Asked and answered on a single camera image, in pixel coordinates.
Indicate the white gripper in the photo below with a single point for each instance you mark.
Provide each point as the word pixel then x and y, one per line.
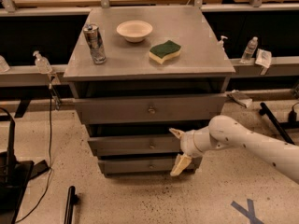
pixel 188 144

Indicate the grey drawer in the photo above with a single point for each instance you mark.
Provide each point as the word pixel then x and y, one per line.
pixel 141 109
pixel 139 165
pixel 134 145

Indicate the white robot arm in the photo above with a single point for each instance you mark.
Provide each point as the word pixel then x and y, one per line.
pixel 223 132

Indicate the grey bottom drawer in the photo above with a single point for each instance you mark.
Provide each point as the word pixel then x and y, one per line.
pixel 139 165

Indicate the grey drawer cabinet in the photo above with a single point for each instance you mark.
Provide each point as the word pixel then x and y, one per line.
pixel 201 67

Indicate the grey top drawer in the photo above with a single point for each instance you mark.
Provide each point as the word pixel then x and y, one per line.
pixel 141 109

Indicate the grey folded cloth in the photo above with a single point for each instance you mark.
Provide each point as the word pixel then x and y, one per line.
pixel 241 98

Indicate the blue tape cross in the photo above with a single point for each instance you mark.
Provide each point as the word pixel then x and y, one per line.
pixel 249 212

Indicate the green yellow sponge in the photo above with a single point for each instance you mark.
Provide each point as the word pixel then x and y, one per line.
pixel 163 52

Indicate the black stand leg right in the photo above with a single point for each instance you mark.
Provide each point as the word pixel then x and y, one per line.
pixel 282 127

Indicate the small pump bottle right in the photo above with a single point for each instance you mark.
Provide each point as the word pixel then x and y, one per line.
pixel 221 41

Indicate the black bar on floor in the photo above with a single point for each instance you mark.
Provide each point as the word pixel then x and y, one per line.
pixel 71 201

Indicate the white paper packet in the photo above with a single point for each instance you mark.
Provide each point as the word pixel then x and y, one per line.
pixel 263 58

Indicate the clear water bottle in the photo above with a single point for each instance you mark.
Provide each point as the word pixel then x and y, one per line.
pixel 249 50

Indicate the white bowl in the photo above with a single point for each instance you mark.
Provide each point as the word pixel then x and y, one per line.
pixel 134 31

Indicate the silver drink can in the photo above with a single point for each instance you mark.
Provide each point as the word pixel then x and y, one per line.
pixel 95 43

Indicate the clear pump bottle left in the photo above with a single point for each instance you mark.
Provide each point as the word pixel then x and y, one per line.
pixel 42 63

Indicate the black stand base left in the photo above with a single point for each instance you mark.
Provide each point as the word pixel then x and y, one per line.
pixel 14 176

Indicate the clear bottle far left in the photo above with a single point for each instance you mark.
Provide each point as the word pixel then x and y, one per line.
pixel 3 64

